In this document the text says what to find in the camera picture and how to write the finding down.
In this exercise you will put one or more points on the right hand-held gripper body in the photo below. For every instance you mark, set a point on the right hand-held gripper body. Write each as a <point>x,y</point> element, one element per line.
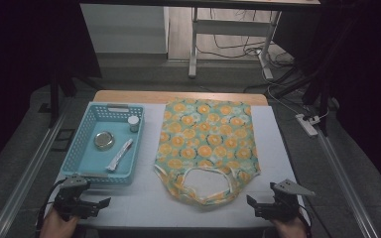
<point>284,205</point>

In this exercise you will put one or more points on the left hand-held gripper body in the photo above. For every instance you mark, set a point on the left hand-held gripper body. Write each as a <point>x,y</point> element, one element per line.
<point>71,201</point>

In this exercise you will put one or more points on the white tube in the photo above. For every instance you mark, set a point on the white tube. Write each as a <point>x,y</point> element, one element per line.
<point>119,155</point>

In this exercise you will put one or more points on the light blue plastic basket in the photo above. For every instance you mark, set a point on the light blue plastic basket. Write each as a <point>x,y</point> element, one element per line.
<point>104,148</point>

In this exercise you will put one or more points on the round metal tin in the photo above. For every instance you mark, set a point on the round metal tin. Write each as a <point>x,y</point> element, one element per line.
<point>104,140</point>

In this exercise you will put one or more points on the orange print fabric bag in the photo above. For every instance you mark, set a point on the orange print fabric bag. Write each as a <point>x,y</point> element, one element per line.
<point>208,142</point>

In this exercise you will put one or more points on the small white bottle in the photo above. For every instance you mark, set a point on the small white bottle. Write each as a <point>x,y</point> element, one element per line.
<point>133,123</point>

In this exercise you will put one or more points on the person's right hand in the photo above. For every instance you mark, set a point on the person's right hand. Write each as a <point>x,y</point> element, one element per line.
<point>289,228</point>

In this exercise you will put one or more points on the person's left hand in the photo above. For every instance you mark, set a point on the person's left hand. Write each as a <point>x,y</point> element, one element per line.
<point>58,228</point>

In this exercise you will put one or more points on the white table sheet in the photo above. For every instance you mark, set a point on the white table sheet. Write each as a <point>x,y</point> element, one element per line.
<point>278,148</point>

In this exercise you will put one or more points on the white power strip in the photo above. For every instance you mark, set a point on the white power strip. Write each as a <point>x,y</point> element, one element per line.
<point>307,125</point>

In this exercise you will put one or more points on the black stand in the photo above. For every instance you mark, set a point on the black stand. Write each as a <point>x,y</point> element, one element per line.
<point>54,99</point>
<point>320,86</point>

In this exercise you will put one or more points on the white cabinet panel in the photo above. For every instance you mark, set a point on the white cabinet panel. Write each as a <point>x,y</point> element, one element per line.
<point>125,29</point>

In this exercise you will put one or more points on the aluminium rail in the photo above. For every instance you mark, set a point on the aluminium rail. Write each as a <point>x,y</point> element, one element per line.
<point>347,185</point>
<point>29,172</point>

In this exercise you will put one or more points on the black floor bracket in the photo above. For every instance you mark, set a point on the black floor bracket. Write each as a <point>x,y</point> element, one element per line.
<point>64,139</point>

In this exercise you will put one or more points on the white desk frame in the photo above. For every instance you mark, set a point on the white desk frame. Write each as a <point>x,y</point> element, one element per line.
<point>228,28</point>

